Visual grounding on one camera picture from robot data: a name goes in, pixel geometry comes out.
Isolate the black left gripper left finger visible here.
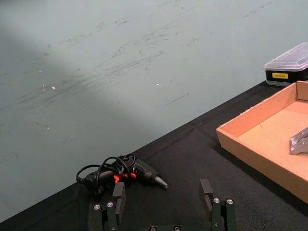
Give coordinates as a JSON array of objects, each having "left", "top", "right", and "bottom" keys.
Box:
[{"left": 92, "top": 181, "right": 127, "bottom": 231}]

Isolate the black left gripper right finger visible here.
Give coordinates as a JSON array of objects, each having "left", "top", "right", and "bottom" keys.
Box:
[{"left": 199, "top": 179, "right": 237, "bottom": 231}]

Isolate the black table cloth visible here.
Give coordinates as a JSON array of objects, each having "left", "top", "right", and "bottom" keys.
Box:
[{"left": 0, "top": 80, "right": 308, "bottom": 231}]

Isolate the shallow brown cardboard tray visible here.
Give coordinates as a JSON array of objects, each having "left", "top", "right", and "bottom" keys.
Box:
[{"left": 216, "top": 80, "right": 308, "bottom": 204}]

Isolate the silver metal piece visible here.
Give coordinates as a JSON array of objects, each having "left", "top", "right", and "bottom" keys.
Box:
[{"left": 289, "top": 127, "right": 308, "bottom": 155}]

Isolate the clear plastic case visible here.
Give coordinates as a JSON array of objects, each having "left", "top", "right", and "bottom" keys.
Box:
[{"left": 264, "top": 42, "right": 308, "bottom": 87}]

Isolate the black corded tool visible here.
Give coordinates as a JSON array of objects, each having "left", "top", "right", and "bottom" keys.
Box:
[{"left": 76, "top": 154, "right": 168, "bottom": 196}]

